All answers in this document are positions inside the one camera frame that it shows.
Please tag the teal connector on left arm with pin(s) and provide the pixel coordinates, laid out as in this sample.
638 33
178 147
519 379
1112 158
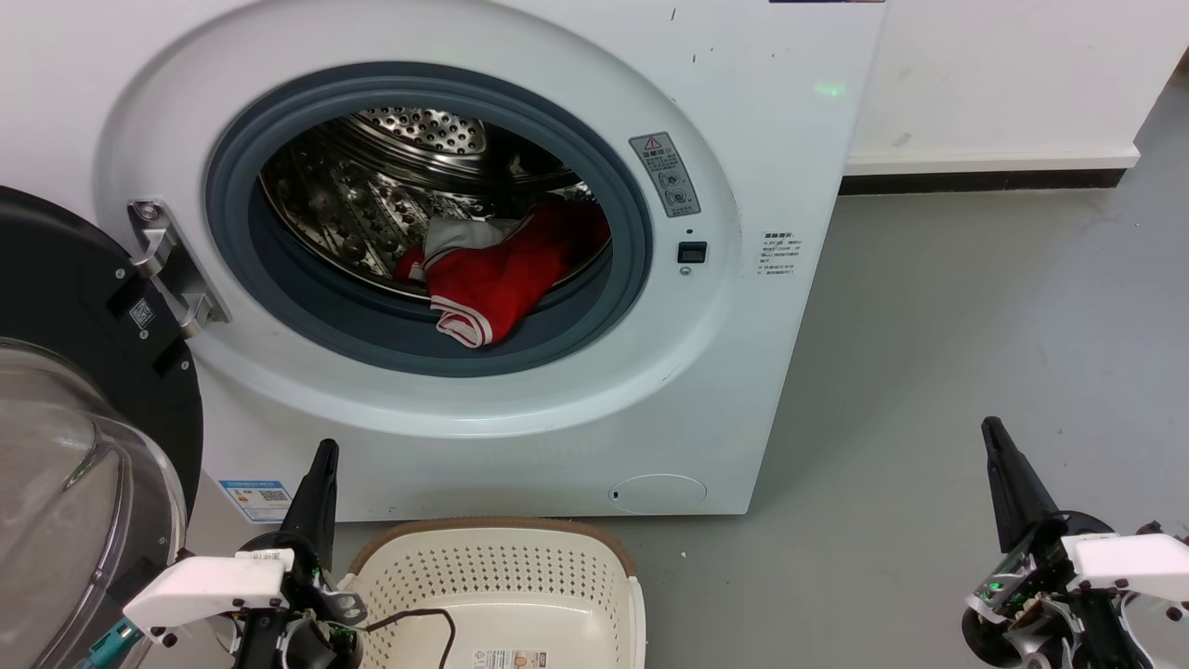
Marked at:
110 644

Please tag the small printed text sticker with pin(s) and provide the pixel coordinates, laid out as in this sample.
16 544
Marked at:
779 253

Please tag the metal door hinge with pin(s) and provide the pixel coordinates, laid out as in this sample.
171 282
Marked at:
172 265

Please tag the cream perforated laundry basket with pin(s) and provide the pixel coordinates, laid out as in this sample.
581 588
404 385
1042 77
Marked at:
520 595

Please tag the black washer door with glass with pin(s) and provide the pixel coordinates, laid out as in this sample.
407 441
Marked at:
56 279

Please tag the QR code sticker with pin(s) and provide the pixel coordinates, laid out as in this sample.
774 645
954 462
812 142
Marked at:
141 314

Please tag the grey warning sticker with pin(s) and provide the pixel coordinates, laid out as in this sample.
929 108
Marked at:
665 175

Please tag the round white filter cover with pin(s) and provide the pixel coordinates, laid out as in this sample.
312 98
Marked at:
658 493

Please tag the grey rubber door gasket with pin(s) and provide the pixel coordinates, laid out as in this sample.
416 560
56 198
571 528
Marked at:
372 330

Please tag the blue energy label sticker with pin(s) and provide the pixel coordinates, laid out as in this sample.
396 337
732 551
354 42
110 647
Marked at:
257 501

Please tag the white front-load washing machine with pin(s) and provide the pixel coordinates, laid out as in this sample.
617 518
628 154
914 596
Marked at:
762 372

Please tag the black wall baseboard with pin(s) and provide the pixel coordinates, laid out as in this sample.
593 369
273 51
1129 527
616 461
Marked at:
985 181

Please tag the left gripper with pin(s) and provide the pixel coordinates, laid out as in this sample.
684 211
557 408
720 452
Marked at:
209 590

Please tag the red and white garment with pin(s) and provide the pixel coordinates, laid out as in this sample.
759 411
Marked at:
502 279

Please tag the black door latch slot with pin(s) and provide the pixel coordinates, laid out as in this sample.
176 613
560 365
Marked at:
692 252

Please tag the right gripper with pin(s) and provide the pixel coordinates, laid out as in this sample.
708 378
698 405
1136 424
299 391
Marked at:
1105 576

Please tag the stainless steel washing machine drum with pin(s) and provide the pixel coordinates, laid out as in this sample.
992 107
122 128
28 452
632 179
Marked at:
353 204

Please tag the printed paper product label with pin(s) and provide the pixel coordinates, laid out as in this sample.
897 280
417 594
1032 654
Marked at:
509 659

